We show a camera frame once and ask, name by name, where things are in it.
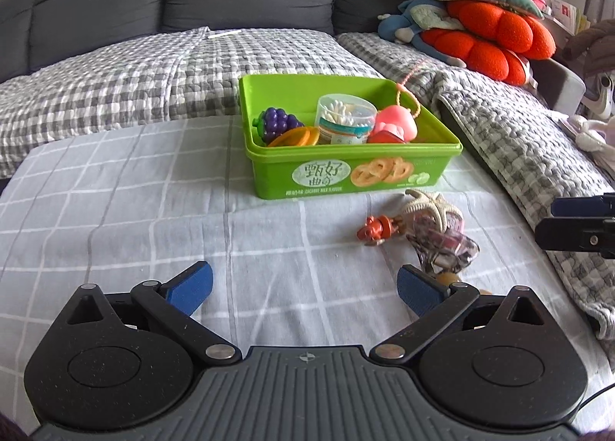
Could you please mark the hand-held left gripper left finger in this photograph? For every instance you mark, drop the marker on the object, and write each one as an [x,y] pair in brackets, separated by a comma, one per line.
[192,287]

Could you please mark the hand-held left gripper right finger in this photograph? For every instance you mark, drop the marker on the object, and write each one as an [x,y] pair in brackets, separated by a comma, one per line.
[415,294]

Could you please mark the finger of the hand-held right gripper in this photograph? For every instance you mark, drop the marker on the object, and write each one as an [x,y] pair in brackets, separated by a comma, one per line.
[581,206]
[576,234]

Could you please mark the green plastic cookie box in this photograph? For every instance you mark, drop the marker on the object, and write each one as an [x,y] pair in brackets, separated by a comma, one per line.
[288,181]

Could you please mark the pink rubber squeeze toy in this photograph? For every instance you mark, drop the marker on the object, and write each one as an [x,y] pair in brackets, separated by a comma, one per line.
[394,121]

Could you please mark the clear cotton swab container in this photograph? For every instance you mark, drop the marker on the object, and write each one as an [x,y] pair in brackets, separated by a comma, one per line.
[343,128]

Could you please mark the orange toy slice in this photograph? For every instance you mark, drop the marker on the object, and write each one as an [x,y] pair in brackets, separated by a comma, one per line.
[298,137]

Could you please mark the purple toy grapes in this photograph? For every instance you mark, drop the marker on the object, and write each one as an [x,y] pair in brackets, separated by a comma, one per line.
[278,121]

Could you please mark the translucent amber rubber toy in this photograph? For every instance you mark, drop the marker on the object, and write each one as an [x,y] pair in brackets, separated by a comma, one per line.
[444,279]

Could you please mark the clear plastic packet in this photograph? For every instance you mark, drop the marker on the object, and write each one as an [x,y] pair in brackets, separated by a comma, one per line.
[447,244]

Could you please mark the white swan plush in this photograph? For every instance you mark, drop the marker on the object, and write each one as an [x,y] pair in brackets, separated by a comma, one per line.
[593,136]

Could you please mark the small red toy figure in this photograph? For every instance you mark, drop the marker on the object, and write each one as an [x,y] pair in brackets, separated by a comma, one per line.
[377,227]

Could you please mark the grey quilted patterned blanket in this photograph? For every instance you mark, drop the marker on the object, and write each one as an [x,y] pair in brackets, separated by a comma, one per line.
[519,148]

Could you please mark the white starfish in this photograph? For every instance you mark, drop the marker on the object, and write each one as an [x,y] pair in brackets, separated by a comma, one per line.
[432,210]

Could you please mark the pale grid pattern sheet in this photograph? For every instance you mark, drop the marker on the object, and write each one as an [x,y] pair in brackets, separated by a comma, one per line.
[144,210]

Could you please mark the white plastic device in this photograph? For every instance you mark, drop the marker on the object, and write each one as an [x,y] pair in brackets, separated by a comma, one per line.
[600,97]

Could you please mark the brown cloth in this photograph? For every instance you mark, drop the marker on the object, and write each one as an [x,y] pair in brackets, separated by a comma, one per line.
[591,47]

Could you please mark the red pumpkin cushion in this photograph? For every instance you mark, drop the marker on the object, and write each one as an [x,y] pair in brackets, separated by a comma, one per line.
[504,27]
[471,54]

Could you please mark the grey checked sofa cover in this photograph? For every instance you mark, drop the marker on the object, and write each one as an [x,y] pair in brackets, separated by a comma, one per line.
[120,85]
[384,54]

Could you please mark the blue plush toy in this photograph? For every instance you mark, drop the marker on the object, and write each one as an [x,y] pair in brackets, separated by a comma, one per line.
[403,23]

